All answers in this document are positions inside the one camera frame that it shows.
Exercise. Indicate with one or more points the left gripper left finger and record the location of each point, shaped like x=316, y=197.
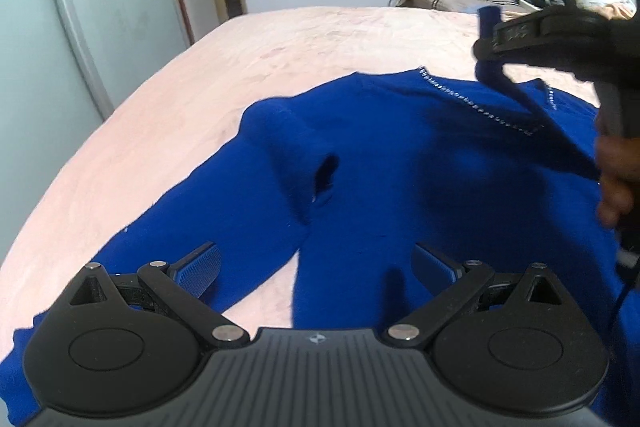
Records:
x=176, y=289

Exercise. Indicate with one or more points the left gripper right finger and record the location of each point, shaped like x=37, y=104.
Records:
x=455, y=287

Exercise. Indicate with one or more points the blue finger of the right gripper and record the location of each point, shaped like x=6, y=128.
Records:
x=488, y=18

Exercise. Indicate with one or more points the blue beaded sweater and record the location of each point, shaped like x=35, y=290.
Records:
x=315, y=207

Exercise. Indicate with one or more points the right hand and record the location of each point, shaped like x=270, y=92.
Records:
x=618, y=160

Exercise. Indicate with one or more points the white quilt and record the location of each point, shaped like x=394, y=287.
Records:
x=610, y=9

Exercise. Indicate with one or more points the pink floral bed sheet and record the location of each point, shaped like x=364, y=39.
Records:
x=186, y=112

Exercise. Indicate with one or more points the glass wardrobe door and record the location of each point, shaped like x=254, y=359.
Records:
x=66, y=65

